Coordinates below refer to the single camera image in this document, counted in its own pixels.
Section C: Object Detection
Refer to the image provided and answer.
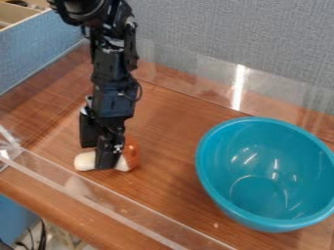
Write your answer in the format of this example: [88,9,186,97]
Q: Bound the clear acrylic barrier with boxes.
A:
[135,38,334,143]
[0,125,235,250]
[0,41,92,140]

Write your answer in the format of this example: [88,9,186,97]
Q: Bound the clear acrylic left barrier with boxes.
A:
[0,41,92,140]

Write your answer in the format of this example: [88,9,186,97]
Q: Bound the blue plastic bowl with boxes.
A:
[195,117,334,232]

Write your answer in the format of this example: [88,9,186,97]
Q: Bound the clear acrylic front barrier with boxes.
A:
[0,125,235,250]

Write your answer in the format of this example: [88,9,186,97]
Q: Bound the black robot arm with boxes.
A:
[47,0,142,172]

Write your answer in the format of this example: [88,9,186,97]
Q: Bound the white brown toy mushroom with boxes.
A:
[75,136,139,172]

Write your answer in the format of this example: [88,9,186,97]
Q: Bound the wooden shelf unit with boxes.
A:
[0,0,63,33]

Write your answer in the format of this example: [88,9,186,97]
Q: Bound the clear acrylic back barrier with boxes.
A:
[135,38,334,143]

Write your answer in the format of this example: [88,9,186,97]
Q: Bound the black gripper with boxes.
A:
[80,79,139,170]

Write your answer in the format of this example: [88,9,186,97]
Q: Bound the black cables under table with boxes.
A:
[0,218,49,250]

